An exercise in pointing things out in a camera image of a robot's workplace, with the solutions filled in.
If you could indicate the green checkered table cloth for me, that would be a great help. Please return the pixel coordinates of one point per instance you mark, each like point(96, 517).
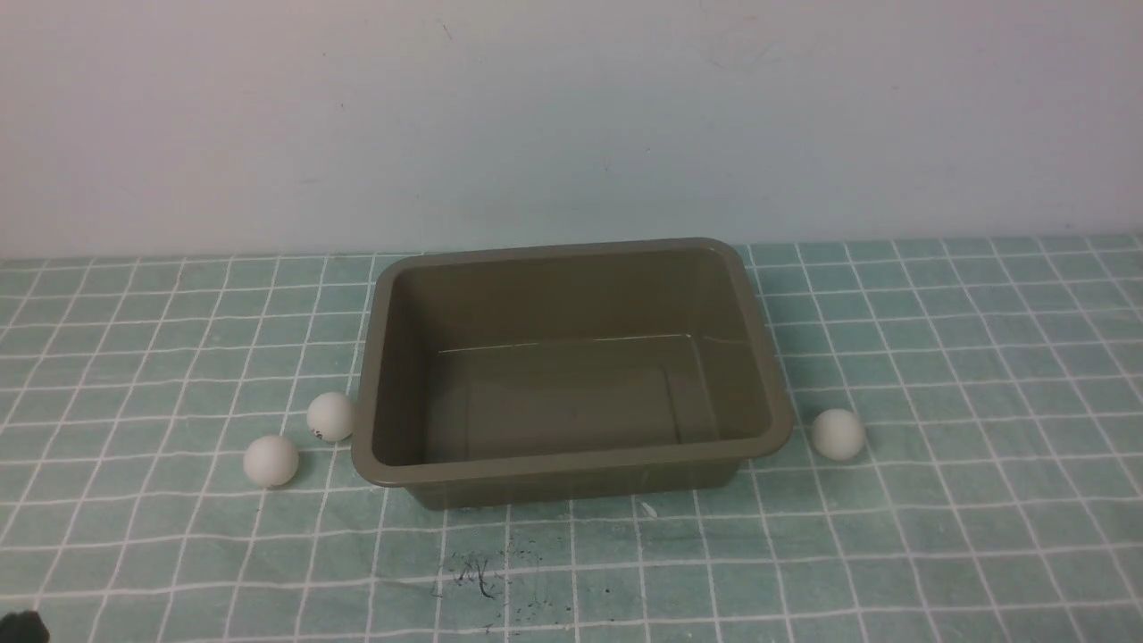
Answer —
point(998, 497)

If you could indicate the olive green plastic bin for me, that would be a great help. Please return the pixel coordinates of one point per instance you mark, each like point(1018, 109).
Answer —
point(552, 373)

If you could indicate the white ping-pong ball with logo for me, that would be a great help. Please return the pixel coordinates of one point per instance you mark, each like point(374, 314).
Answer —
point(331, 416)

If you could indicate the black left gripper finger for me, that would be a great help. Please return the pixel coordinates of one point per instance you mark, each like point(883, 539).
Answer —
point(23, 627)

